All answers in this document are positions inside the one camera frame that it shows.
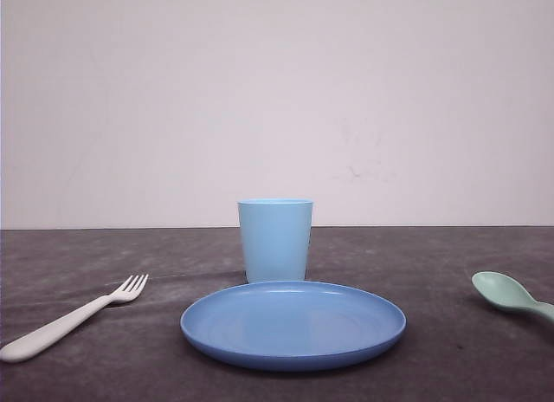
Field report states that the light blue plastic cup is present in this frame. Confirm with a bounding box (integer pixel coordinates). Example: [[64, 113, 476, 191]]
[[237, 198, 313, 283]]

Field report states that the white plastic fork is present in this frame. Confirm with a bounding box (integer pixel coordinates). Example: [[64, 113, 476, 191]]
[[1, 274, 149, 363]]

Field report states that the mint green plastic spoon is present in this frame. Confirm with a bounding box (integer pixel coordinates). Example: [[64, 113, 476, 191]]
[[471, 271, 553, 322]]

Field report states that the blue plastic plate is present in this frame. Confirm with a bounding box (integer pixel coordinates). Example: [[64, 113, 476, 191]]
[[180, 281, 407, 372]]

